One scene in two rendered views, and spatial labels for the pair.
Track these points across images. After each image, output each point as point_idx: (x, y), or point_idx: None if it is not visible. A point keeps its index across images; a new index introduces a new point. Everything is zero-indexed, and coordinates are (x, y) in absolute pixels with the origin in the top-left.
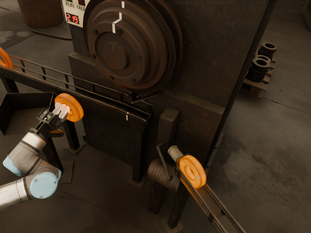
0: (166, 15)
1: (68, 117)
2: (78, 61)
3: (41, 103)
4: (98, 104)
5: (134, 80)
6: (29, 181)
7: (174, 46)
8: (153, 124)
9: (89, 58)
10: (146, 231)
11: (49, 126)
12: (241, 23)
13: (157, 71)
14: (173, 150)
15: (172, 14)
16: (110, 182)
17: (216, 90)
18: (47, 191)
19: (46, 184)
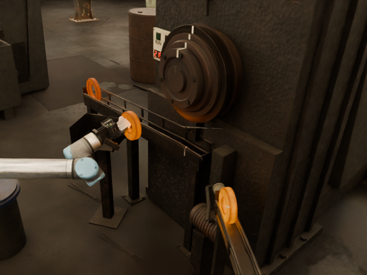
0: (223, 48)
1: (128, 135)
2: (155, 95)
3: None
4: (161, 137)
5: (188, 101)
6: (77, 160)
7: (225, 73)
8: None
9: None
10: None
11: (108, 133)
12: (289, 59)
13: (210, 96)
14: (217, 186)
15: (229, 47)
16: (158, 241)
17: (273, 129)
18: (87, 172)
19: (88, 166)
